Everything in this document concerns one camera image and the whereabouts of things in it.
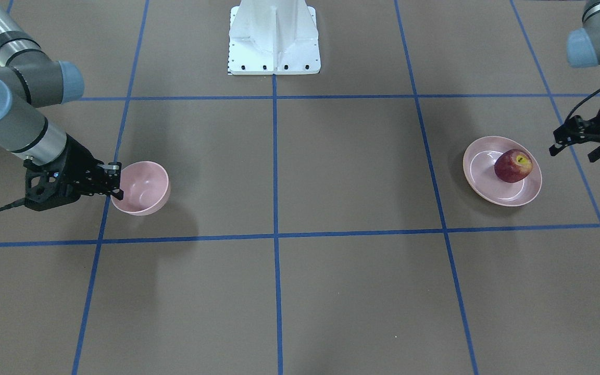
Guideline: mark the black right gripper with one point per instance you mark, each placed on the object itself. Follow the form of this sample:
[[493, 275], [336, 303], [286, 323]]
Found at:
[[76, 155]]

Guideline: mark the pink bowl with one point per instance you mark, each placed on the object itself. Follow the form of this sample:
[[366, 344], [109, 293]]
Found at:
[[146, 189]]

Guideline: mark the red apple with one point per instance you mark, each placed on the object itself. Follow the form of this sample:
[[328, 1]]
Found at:
[[513, 166]]

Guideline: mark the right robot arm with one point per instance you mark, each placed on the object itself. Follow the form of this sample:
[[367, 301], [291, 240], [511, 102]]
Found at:
[[29, 80]]

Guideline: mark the pink plate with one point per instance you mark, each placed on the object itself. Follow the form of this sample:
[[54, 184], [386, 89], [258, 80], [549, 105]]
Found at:
[[479, 169]]

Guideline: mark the brown table mat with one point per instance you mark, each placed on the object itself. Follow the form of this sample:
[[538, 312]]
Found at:
[[317, 224]]

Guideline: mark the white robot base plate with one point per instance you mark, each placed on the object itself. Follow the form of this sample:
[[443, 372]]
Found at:
[[273, 37]]

